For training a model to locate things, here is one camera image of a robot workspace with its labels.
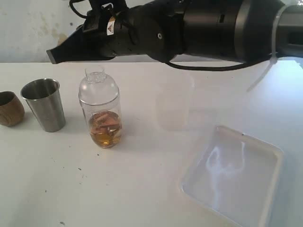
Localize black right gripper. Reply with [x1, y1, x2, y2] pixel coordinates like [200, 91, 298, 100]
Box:
[46, 4, 166, 64]

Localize clear dome shaker lid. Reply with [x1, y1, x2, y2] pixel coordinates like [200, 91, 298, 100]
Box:
[78, 65, 119, 105]

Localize stainless steel cup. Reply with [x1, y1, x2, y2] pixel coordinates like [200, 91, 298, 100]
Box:
[20, 78, 66, 132]

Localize clear plastic shaker tumbler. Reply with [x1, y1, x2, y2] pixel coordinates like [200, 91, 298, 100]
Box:
[80, 96, 122, 148]

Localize brown and yellow food pieces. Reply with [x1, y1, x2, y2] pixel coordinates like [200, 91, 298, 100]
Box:
[89, 111, 121, 135]

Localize brown wooden cup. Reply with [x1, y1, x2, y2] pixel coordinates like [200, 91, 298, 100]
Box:
[0, 91, 25, 127]

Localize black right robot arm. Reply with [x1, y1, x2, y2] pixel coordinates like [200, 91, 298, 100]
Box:
[47, 0, 303, 64]

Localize translucent white plastic cup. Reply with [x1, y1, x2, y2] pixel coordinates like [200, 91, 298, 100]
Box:
[156, 74, 195, 131]

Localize white zip tie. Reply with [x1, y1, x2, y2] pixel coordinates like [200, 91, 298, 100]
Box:
[246, 4, 288, 93]

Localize white square plastic tray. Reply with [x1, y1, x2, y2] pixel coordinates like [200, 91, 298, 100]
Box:
[180, 125, 284, 227]

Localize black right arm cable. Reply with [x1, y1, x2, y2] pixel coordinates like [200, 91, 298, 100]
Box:
[68, 0, 273, 71]

